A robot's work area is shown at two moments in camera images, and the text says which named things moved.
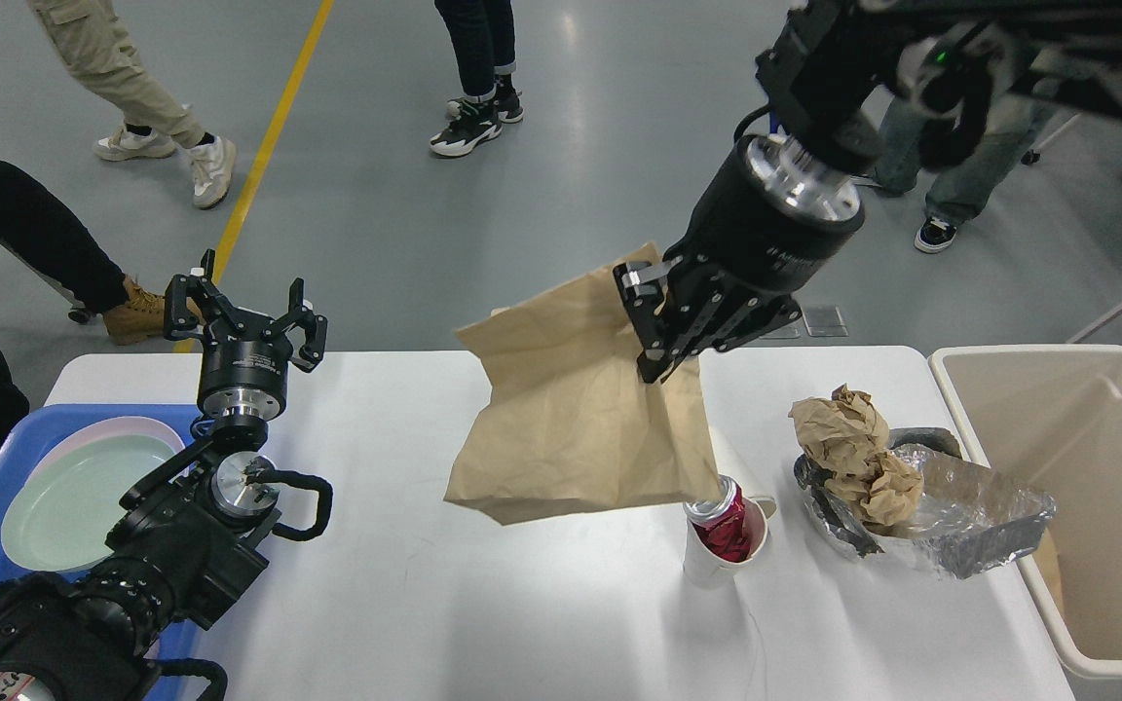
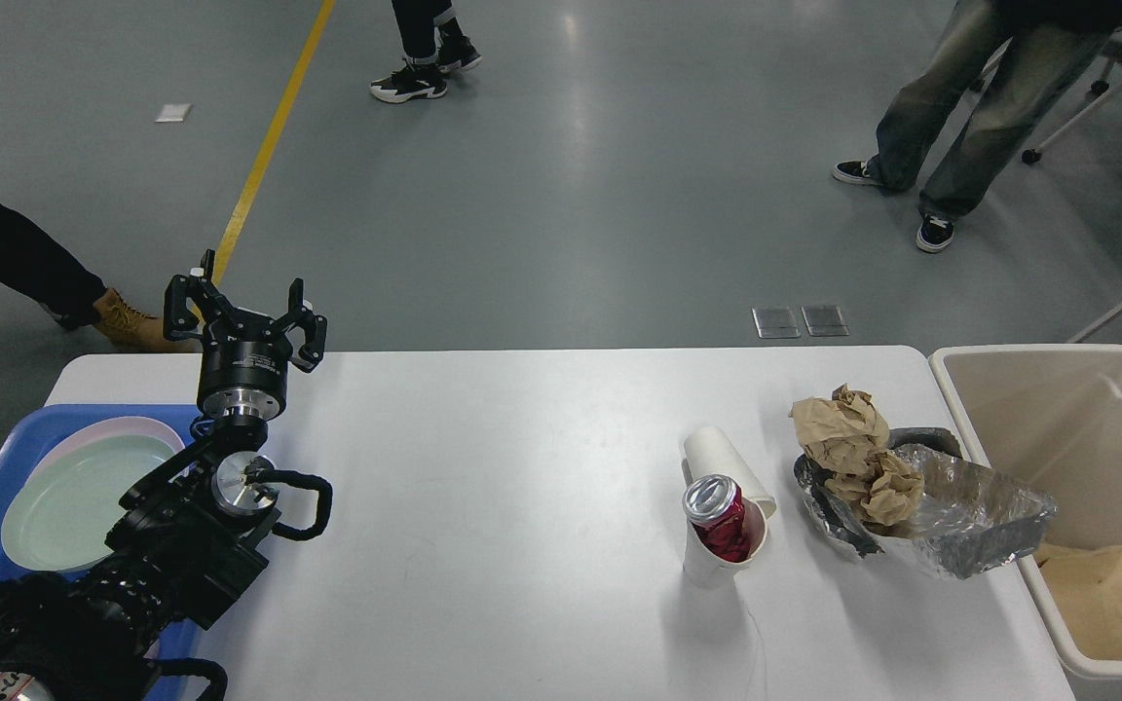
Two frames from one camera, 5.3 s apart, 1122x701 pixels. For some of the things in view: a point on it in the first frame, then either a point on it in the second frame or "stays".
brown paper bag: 566,425 -> 1103,601
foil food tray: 966,519 stays
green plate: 63,514 stays
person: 483,35 -> 435,43
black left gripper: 243,368 stays
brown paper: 841,434 stays
